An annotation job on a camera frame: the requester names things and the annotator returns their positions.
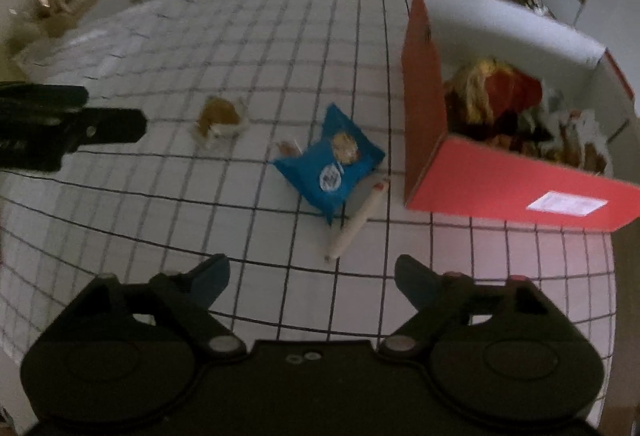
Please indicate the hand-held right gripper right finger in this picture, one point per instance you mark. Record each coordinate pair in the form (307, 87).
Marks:
(412, 276)

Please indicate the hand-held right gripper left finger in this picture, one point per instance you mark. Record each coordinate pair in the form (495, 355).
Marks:
(215, 273)

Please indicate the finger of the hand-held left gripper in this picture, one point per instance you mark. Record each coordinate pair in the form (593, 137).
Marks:
(110, 126)
(45, 97)

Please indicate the red cardboard box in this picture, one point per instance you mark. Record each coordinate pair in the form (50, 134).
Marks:
(480, 186)

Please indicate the red and yellow snack bag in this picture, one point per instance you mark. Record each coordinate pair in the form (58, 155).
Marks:
(500, 91)

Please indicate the white bag of brown bars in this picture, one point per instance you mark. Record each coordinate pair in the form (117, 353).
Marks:
(585, 136)

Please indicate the beige sausage stick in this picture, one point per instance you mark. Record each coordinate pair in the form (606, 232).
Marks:
(357, 221)

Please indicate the brown bun in clear wrapper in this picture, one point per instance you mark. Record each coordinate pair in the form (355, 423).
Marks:
(220, 119)

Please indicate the blue cookie packet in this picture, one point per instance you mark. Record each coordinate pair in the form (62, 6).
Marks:
(325, 171)

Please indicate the small clear wrapped snack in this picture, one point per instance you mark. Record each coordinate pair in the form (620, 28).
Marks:
(287, 149)

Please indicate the white checked tablecloth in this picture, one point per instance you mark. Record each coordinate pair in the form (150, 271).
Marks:
(250, 41)

